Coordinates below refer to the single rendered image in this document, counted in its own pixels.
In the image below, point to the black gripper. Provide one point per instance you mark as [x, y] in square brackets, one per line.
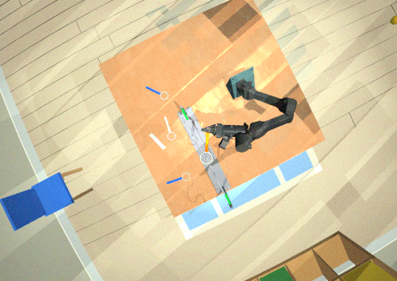
[220, 130]

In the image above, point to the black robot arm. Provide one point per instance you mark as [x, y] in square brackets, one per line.
[244, 135]

